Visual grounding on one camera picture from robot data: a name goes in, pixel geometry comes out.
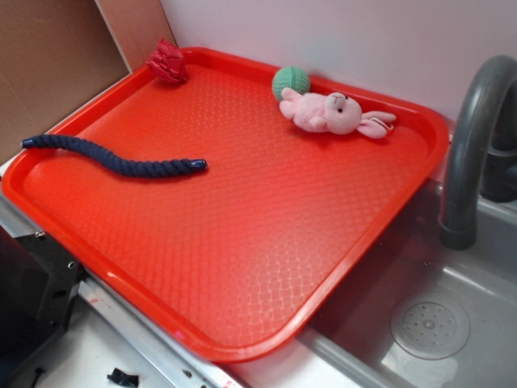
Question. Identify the crumpled red cloth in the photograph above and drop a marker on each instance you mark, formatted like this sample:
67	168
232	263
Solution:
168	63

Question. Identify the black tape scrap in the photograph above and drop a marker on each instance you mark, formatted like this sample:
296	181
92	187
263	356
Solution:
123	379

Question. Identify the brown cardboard board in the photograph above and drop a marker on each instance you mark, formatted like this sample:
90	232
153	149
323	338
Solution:
58	55

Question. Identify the pink plush bunny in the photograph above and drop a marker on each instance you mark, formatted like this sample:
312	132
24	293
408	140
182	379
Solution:
334	113

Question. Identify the green knitted ball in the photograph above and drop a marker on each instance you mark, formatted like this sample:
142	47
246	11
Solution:
292	77

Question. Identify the grey plastic sink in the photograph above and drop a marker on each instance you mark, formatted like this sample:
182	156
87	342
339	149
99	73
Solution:
352	328

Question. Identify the black metal bracket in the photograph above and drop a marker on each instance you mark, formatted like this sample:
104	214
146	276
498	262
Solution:
39	281

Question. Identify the grey curved faucet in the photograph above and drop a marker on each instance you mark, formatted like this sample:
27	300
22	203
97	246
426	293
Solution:
482	157

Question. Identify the sink drain cover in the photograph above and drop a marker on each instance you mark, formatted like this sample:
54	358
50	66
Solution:
430	326

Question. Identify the red plastic tray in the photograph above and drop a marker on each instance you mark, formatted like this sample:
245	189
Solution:
231	262

